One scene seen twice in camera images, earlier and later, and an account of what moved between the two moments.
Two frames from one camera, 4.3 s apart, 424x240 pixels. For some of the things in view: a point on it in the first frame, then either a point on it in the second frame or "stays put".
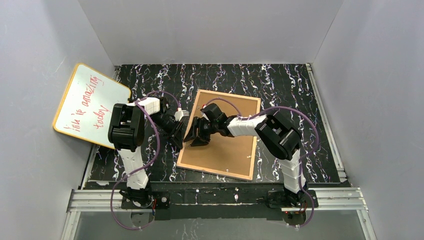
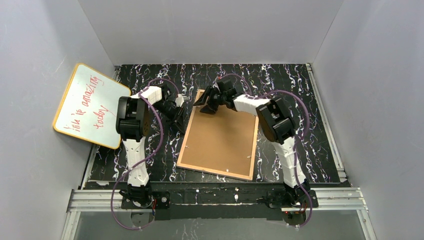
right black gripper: [201, 127] -> [214, 98]
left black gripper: [177, 129] -> [177, 113]
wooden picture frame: [227, 155] stays put
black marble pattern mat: [284, 88] stays put
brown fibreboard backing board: [228, 154] stays put
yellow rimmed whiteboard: [86, 111] stays put
